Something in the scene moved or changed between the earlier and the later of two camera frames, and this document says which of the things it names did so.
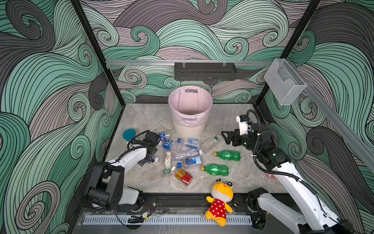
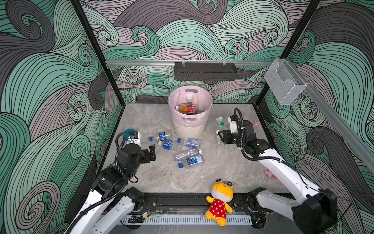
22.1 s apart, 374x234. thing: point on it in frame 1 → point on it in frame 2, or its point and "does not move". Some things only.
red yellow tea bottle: (183, 176) → (186, 108)
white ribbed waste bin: (189, 132) does not move
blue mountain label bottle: (190, 162) does not move
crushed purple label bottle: (190, 153) does not move
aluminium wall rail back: (187, 62) does not move
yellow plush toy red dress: (221, 192) does not move
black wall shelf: (205, 71) does not move
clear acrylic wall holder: (284, 82) does not move
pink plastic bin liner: (190, 106) does not move
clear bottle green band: (211, 144) → (220, 126)
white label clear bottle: (167, 160) → (189, 99)
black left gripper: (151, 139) → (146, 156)
